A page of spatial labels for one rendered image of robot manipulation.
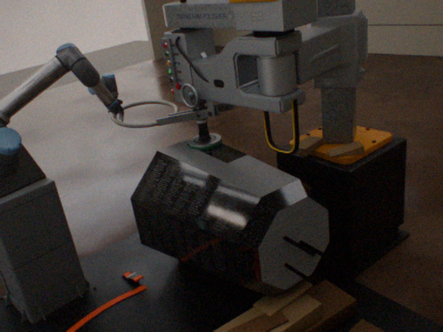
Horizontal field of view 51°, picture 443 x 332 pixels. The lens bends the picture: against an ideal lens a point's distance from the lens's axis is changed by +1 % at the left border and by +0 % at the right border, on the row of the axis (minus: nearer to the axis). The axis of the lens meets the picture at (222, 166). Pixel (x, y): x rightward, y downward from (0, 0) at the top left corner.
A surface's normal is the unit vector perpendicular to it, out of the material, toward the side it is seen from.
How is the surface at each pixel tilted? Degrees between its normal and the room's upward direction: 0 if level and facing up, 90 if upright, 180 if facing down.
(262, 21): 90
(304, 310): 0
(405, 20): 90
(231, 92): 90
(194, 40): 90
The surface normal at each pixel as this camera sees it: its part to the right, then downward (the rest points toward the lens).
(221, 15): -0.72, 0.37
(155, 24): 0.70, 0.21
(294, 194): 0.22, -0.59
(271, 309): -0.13, -0.90
